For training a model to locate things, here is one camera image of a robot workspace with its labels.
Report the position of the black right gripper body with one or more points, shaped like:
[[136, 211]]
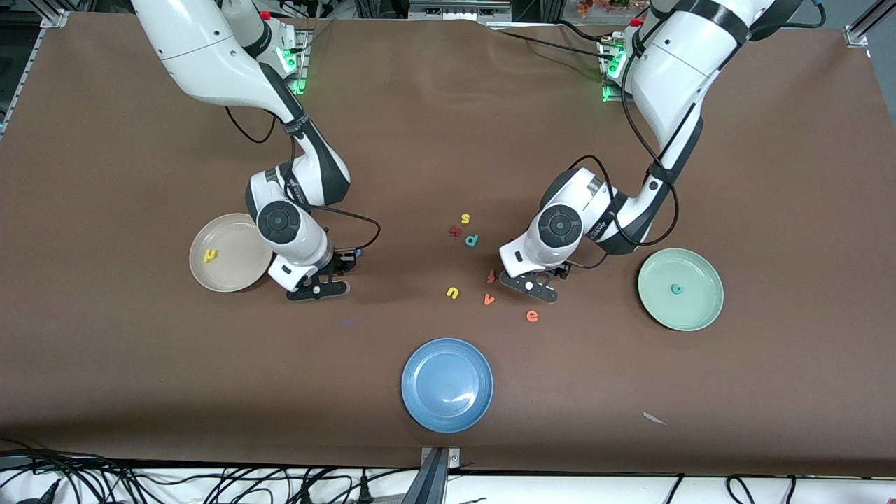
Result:
[[342, 262]]

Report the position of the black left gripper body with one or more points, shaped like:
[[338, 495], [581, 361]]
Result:
[[562, 269]]

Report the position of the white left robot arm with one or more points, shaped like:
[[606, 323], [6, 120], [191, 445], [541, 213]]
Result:
[[672, 77]]

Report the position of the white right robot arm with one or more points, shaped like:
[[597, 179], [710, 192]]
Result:
[[210, 56]]

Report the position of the beige brown plate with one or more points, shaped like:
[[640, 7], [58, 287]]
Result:
[[238, 269]]

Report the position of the brown table cover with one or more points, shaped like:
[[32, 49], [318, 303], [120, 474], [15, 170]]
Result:
[[420, 154]]

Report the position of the pale green plate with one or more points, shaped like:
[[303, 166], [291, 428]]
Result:
[[693, 308]]

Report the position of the blue plate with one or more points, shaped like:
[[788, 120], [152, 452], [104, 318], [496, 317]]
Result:
[[446, 385]]

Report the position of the white paper scrap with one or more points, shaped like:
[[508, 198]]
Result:
[[652, 418]]

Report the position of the orange artificial flowers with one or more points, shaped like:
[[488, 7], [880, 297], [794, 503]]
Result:
[[609, 5]]

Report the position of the grey power strip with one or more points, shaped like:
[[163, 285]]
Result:
[[458, 8]]

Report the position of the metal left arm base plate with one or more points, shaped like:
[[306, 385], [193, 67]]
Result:
[[609, 94]]

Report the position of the grey metal camera mount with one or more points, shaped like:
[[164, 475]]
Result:
[[441, 458]]

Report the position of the aluminium frame profile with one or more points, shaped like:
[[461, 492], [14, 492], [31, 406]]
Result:
[[52, 14], [857, 31]]

